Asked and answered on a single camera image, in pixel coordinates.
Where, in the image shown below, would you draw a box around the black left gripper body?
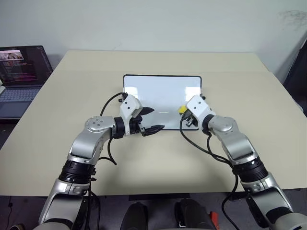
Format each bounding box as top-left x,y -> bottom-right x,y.
129,114 -> 144,136

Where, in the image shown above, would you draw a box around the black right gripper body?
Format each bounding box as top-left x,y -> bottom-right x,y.
186,115 -> 199,127

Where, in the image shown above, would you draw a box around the small black-framed whiteboard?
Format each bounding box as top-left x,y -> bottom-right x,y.
118,74 -> 207,131

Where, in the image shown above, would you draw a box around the dark rounded shape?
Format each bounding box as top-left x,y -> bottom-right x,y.
175,198 -> 212,230
119,202 -> 151,230

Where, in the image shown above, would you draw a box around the small red object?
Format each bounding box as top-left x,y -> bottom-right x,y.
210,210 -> 219,226

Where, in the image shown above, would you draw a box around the black office chair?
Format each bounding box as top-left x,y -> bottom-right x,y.
283,35 -> 307,115

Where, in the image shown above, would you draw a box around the open grey laptop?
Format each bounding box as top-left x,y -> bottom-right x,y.
0,45 -> 54,120

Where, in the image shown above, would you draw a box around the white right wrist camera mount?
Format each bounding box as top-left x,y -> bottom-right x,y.
186,95 -> 215,127

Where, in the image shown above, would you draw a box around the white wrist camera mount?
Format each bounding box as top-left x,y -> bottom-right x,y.
186,95 -> 215,127
119,94 -> 143,125

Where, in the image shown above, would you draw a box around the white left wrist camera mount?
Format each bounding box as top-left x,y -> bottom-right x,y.
119,94 -> 143,125

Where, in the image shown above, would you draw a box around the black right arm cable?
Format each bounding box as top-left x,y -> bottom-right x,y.
179,117 -> 243,230

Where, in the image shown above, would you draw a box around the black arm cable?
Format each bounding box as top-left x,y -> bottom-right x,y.
179,117 -> 243,230
98,92 -> 128,166

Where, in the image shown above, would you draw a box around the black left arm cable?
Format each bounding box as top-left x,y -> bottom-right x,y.
98,92 -> 128,166

